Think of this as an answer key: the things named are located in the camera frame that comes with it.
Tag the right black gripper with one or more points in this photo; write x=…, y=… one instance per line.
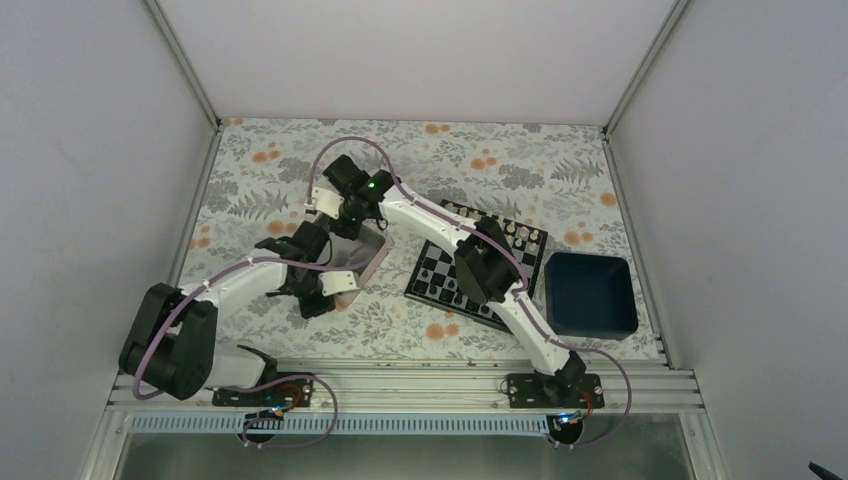
x=350, y=232

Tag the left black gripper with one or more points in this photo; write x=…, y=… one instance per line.
x=307, y=309

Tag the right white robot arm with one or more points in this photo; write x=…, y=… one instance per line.
x=486, y=270

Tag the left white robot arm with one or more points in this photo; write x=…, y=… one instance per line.
x=171, y=348

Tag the floral table mat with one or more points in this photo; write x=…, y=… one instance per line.
x=554, y=177

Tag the black white chessboard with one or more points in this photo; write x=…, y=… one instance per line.
x=433, y=280

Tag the blue plastic box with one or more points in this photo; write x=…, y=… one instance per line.
x=590, y=295

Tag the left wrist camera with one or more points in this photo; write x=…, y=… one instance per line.
x=338, y=282

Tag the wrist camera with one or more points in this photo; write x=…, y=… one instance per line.
x=325, y=201
x=338, y=282

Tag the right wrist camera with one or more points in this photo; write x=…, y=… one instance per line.
x=325, y=201

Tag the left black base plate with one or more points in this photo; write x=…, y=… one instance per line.
x=285, y=391

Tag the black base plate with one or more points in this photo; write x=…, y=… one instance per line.
x=526, y=391
x=285, y=391

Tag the left aluminium frame post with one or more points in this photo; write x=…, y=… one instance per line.
x=184, y=65

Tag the aluminium frame post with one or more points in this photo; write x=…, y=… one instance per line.
x=667, y=28
x=184, y=65

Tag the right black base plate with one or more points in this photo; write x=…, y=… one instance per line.
x=526, y=391

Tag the right aluminium frame post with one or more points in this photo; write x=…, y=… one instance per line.
x=667, y=28

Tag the aluminium front rail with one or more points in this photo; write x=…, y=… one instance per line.
x=461, y=388

